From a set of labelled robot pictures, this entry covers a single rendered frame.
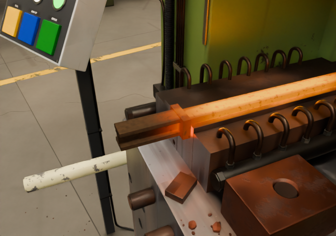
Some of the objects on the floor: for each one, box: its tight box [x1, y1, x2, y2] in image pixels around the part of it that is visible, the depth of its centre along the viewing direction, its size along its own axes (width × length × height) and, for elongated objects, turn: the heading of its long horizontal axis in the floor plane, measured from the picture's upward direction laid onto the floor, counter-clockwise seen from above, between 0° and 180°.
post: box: [75, 64, 115, 234], centre depth 111 cm, size 4×4×108 cm
